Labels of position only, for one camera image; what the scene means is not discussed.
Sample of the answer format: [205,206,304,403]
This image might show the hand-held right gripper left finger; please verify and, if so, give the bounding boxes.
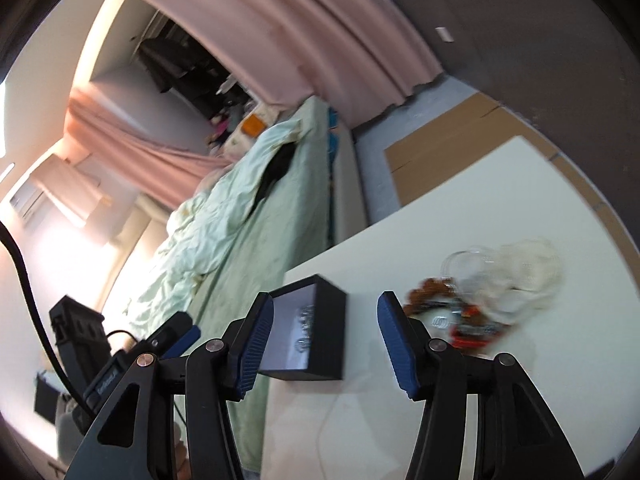
[65,291,275,480]

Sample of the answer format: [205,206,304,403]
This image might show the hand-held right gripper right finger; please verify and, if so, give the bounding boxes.
[377,290,586,480]

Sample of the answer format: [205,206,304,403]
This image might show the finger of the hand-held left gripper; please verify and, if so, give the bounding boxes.
[149,312,202,361]

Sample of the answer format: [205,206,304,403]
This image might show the brown walnut bead bracelet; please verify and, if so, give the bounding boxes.
[402,277,458,317]

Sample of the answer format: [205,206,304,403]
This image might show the black jewelry box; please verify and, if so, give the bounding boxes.
[257,274,347,382]

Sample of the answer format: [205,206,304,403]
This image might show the red beaded bracelet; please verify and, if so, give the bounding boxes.
[446,309,507,350]

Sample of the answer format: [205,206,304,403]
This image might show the white translucent pouch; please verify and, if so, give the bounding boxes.
[487,237,564,313]

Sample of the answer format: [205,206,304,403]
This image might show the clear bangle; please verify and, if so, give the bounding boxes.
[441,246,495,283]

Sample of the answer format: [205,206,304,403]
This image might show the light green quilt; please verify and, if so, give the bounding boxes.
[125,119,312,323]

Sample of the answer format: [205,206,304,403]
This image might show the bed with green sheet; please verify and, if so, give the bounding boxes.
[120,95,372,480]

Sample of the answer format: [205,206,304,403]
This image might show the white air conditioner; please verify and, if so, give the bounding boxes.
[9,179,49,222]

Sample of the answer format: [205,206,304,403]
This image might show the black cloth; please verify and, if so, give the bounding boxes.
[251,142,297,212]

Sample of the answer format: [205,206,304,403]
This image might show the small pink curtain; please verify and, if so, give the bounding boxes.
[66,86,237,212]

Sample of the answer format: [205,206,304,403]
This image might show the patterned pillow with orange patch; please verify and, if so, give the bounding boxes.
[221,104,273,162]

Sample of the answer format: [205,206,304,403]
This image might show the flat cardboard sheet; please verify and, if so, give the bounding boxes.
[384,94,626,261]

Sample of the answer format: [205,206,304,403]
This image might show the stuffed toys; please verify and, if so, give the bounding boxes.
[206,104,242,148]

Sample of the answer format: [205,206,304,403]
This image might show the hanging dark clothes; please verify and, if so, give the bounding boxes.
[136,35,237,112]

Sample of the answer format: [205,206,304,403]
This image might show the large pink curtain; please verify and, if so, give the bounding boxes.
[119,0,444,127]

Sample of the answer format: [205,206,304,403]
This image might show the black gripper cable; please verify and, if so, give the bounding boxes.
[0,220,96,416]

